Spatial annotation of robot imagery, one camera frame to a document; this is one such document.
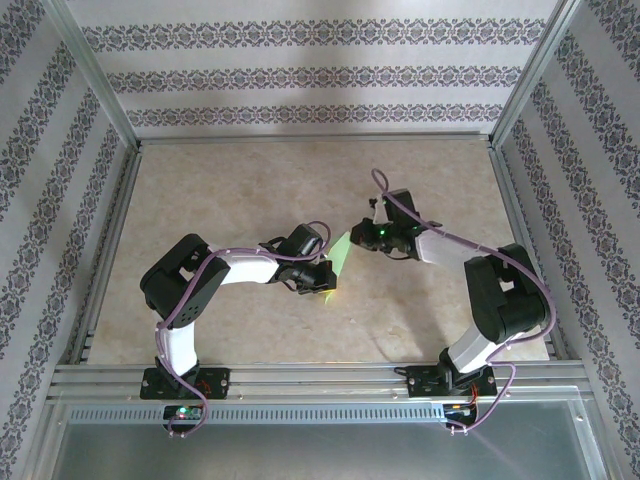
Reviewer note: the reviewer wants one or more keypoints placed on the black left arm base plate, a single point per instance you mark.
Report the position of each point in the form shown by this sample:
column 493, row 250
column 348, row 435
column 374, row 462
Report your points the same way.
column 220, row 382

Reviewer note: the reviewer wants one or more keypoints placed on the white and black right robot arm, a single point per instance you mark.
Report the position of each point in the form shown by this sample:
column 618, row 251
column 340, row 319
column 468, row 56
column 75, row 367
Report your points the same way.
column 445, row 250

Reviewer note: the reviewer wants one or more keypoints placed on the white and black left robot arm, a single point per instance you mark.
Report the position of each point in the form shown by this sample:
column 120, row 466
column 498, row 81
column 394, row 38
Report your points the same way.
column 245, row 267

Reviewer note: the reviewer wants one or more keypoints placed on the aluminium frame side rail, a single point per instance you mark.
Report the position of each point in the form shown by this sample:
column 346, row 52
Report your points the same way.
column 527, row 250
column 112, row 250

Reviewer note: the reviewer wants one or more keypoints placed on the light green paper sheet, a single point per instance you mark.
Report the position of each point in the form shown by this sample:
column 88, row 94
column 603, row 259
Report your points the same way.
column 342, row 252

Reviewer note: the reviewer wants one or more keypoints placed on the circuit board with green light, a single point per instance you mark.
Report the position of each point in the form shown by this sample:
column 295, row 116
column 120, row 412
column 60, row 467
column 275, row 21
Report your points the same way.
column 184, row 412

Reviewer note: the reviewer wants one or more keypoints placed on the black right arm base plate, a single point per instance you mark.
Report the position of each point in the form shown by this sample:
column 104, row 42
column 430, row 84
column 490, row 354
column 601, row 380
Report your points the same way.
column 420, row 382

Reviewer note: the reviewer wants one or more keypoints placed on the aluminium frame post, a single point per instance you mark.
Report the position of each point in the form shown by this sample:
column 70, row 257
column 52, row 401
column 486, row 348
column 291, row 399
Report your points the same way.
column 97, row 75
column 535, row 75

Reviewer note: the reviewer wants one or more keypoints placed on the aluminium frame cross rail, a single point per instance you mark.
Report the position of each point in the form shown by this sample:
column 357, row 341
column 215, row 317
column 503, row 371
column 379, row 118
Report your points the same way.
column 315, row 137

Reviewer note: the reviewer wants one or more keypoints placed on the grey sheet metal panel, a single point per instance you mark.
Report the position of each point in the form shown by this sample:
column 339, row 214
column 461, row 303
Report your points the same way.
column 320, row 455

